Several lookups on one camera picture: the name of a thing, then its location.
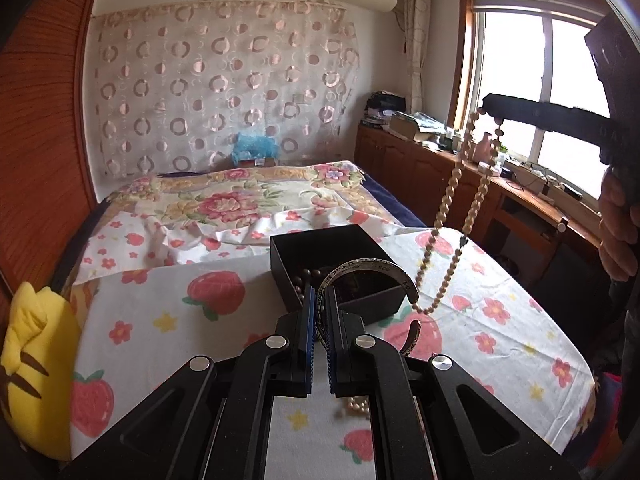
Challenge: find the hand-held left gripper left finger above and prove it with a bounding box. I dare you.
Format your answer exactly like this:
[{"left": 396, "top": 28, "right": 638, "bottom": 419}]
[{"left": 60, "top": 292, "right": 317, "bottom": 480}]

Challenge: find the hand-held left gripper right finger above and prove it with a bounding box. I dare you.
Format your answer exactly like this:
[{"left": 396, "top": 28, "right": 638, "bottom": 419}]
[{"left": 324, "top": 292, "right": 584, "bottom": 480}]

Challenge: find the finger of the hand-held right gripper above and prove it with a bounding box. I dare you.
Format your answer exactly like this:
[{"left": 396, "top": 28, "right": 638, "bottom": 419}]
[{"left": 481, "top": 92, "right": 615, "bottom": 144}]

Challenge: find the silver cuff bracelet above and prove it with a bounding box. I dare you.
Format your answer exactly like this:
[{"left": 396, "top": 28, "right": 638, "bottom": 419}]
[{"left": 314, "top": 257, "right": 425, "bottom": 362}]

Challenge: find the black jewelry box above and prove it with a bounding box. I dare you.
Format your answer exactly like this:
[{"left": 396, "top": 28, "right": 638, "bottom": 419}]
[{"left": 269, "top": 224, "right": 407, "bottom": 327}]

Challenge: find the beige bead necklace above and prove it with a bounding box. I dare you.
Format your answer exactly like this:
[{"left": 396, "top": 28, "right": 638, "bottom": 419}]
[{"left": 414, "top": 108, "right": 507, "bottom": 317}]

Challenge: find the person's right hand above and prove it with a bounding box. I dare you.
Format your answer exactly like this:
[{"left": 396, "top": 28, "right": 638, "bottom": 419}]
[{"left": 597, "top": 164, "right": 637, "bottom": 282}]

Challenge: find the white power strip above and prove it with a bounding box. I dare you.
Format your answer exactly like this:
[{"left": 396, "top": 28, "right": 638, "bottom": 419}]
[{"left": 514, "top": 164, "right": 557, "bottom": 195}]

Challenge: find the pink bottle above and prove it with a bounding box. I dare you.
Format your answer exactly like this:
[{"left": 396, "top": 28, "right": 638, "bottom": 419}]
[{"left": 476, "top": 131, "right": 497, "bottom": 162}]

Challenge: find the cardboard box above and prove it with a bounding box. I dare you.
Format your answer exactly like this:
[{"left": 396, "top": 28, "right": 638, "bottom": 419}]
[{"left": 389, "top": 112, "right": 437, "bottom": 142}]

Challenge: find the beige window curtain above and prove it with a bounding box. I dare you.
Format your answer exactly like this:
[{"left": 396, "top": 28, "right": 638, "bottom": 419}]
[{"left": 402, "top": 0, "right": 432, "bottom": 117}]

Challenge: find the wooden cabinet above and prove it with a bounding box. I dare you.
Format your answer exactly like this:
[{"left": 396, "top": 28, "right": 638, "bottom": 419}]
[{"left": 354, "top": 124, "right": 608, "bottom": 286}]

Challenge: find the strawberry print tablecloth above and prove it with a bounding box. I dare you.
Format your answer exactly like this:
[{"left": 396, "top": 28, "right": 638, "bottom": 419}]
[{"left": 70, "top": 227, "right": 597, "bottom": 480}]

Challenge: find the pile of books and papers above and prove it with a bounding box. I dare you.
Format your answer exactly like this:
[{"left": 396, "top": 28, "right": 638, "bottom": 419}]
[{"left": 362, "top": 91, "right": 408, "bottom": 129}]

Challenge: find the dark blue bedsheet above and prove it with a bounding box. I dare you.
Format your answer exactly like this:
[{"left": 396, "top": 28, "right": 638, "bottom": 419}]
[{"left": 359, "top": 164, "right": 429, "bottom": 229}]

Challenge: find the floral blanket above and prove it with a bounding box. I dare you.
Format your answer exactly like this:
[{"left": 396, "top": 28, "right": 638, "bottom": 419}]
[{"left": 106, "top": 160, "right": 401, "bottom": 247}]

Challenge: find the white flower print sheet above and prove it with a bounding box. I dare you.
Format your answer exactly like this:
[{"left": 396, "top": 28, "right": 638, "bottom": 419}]
[{"left": 81, "top": 204, "right": 433, "bottom": 282}]

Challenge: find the blue plastic bag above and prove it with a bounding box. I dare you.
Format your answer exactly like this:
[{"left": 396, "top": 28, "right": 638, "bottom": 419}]
[{"left": 231, "top": 131, "right": 279, "bottom": 166}]

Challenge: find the yellow plush pillow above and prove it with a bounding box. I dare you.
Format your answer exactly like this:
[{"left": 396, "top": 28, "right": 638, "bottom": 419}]
[{"left": 0, "top": 282, "right": 84, "bottom": 462}]

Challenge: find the white pearl bracelet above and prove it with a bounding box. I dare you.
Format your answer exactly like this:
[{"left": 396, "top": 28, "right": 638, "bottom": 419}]
[{"left": 334, "top": 394, "right": 372, "bottom": 419}]

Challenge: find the wooden frame window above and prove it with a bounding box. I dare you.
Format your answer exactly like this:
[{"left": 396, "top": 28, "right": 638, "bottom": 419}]
[{"left": 447, "top": 0, "right": 618, "bottom": 183}]

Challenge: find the dark wooden bead bracelet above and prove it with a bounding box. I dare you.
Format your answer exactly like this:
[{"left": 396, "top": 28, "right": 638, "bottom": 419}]
[{"left": 291, "top": 266, "right": 332, "bottom": 312}]

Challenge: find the circle pattern wall curtain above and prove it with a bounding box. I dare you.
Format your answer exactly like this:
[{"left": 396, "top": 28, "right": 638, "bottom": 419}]
[{"left": 92, "top": 0, "right": 364, "bottom": 182}]

